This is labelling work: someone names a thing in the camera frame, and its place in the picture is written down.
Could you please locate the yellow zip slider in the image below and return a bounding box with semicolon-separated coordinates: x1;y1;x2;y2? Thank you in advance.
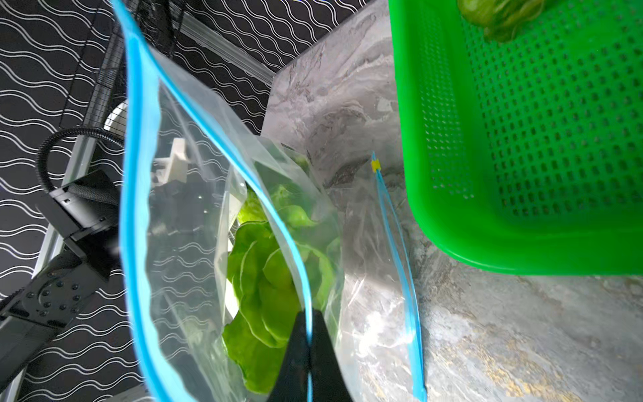
371;159;381;173

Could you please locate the pale chinese cabbage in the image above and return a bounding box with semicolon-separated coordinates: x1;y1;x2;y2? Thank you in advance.
223;157;343;395

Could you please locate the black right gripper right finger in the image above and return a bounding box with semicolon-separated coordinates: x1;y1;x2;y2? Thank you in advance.
310;310;353;402

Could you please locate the green plastic basket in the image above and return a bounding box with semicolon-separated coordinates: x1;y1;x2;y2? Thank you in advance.
389;1;642;276

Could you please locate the green chinese cabbage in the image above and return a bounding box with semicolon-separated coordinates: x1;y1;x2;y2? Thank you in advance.
456;0;545;43

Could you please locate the zip-top bag with two cabbages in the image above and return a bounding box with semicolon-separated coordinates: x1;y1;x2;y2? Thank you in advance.
112;1;316;401

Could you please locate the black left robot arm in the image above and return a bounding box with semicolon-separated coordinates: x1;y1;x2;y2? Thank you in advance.
1;127;124;390

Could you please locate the black wire corner basket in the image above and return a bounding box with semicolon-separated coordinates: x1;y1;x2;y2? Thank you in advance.
82;0;177;132

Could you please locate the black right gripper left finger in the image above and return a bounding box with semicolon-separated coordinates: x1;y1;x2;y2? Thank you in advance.
267;312;311;402

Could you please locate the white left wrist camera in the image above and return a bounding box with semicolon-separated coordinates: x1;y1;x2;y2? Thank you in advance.
152;138;189;188

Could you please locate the zip-top bag blue seal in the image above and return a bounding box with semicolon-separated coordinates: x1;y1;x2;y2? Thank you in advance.
331;150;428;402

